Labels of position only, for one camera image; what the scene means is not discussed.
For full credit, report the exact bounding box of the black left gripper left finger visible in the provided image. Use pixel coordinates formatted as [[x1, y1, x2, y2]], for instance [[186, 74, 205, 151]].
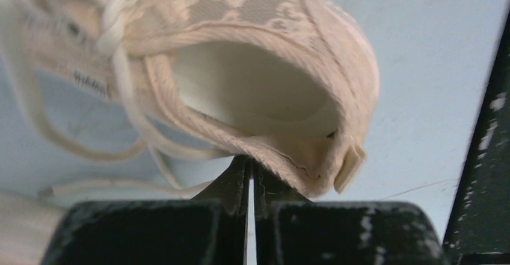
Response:
[[42, 156, 250, 265]]

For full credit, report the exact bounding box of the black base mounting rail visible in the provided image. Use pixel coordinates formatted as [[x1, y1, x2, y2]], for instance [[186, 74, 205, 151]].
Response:
[[443, 21, 509, 264]]

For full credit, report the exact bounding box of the beige sneaker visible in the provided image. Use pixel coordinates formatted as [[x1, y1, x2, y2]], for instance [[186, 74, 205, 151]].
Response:
[[1, 0, 379, 197], [1, 190, 65, 265]]

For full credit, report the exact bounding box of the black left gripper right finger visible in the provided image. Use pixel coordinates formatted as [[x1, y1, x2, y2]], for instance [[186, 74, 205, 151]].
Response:
[[253, 163, 449, 265]]

